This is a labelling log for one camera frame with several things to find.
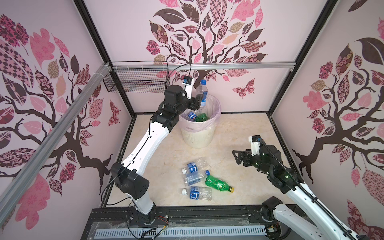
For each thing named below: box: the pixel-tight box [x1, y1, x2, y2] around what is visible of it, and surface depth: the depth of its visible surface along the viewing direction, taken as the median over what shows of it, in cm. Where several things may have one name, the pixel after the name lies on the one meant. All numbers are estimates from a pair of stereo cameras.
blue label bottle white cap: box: [181, 159, 209, 175], surface depth 87 cm
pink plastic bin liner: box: [179, 94, 222, 133], surface depth 83 cm
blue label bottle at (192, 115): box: [188, 111, 198, 121], surface depth 99 cm
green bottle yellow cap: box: [205, 175, 235, 193], surface depth 81 cm
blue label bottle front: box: [182, 186, 213, 201], surface depth 78 cm
